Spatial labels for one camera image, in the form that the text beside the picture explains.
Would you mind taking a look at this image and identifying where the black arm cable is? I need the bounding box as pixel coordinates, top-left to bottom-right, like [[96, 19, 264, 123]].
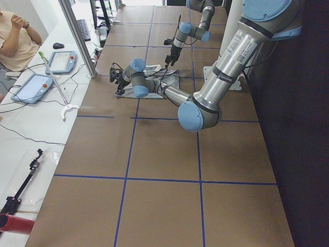
[[158, 65, 170, 98], [172, 14, 196, 52]]

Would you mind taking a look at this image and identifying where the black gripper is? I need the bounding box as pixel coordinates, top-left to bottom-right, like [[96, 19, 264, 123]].
[[115, 74, 130, 96], [165, 45, 182, 68]]

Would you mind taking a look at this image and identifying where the red cylinder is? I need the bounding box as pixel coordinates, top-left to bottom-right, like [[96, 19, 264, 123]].
[[1, 214, 35, 235]]

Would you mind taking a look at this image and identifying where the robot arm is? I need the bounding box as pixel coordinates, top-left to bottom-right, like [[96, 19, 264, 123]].
[[164, 0, 215, 67], [109, 1, 304, 132]]

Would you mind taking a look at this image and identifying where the seated person beige shirt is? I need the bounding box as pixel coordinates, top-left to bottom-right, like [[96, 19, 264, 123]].
[[1, 10, 43, 72]]

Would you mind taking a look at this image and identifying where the black keyboard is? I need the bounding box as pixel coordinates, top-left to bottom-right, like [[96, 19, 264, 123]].
[[76, 19, 91, 41]]

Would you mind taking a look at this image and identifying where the black camera tripod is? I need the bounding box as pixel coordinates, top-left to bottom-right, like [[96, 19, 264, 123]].
[[0, 148, 44, 216]]

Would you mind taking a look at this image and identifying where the black computer mouse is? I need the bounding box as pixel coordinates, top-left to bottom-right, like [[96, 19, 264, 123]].
[[52, 42, 65, 49]]

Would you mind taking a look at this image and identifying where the reacher grabber stick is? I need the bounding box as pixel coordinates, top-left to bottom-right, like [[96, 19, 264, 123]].
[[38, 51, 79, 122]]

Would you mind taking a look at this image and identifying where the teach pendant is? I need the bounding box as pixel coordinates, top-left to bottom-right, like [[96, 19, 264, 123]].
[[48, 50, 77, 75], [11, 74, 53, 104]]

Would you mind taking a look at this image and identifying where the upper teach pendant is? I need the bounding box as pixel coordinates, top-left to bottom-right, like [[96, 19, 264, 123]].
[[48, 50, 77, 75]]

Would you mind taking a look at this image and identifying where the aluminium frame post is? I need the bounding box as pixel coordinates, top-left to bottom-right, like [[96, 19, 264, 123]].
[[58, 0, 97, 78]]

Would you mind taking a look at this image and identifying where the lower teach pendant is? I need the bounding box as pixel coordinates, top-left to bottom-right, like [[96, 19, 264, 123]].
[[11, 74, 53, 104]]

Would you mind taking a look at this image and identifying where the striped polo shirt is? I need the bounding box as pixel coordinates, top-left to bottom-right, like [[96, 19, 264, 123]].
[[116, 64, 180, 98]]

